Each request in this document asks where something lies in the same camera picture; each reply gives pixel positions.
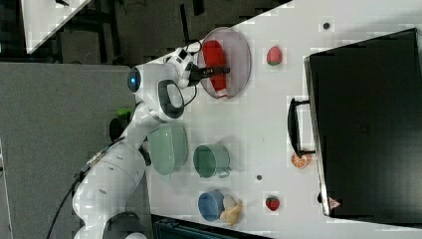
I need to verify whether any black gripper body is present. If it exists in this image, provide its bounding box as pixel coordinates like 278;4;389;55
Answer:
180;63;201;89

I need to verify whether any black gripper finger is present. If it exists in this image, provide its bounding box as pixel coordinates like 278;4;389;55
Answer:
199;67;230;78

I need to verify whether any red ketchup bottle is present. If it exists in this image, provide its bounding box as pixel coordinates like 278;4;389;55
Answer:
202;40;228;100

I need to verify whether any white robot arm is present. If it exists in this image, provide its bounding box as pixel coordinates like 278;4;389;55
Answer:
72;48;230;239

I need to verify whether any pink toy strawberry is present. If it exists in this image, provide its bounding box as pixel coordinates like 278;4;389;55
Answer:
267;46;283;66

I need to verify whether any green perforated colander basket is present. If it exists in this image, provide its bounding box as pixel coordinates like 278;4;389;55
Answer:
147;123;188;176

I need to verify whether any green marker pen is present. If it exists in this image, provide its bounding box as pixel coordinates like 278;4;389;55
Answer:
115;108;133;119

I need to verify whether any green metal mug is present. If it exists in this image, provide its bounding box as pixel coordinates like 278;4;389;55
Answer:
193;143;230;178

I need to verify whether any blue bowl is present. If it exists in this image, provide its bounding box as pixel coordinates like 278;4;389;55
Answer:
198;191;224;221

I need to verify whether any orange slice toy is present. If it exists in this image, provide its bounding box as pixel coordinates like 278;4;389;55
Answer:
291;153;312;169

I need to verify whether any beige toy bread piece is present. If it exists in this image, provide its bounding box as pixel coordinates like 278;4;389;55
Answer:
220;194;242;226

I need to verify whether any red toy strawberry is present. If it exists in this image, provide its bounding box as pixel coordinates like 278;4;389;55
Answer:
266;196;280;211

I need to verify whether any white side table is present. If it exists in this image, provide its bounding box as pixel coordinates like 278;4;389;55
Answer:
20;0;92;54

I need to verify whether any black toaster oven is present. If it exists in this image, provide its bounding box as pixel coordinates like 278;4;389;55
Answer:
304;28;422;228

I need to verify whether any black cylinder mount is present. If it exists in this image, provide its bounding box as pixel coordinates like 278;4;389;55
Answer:
108;119;123;141

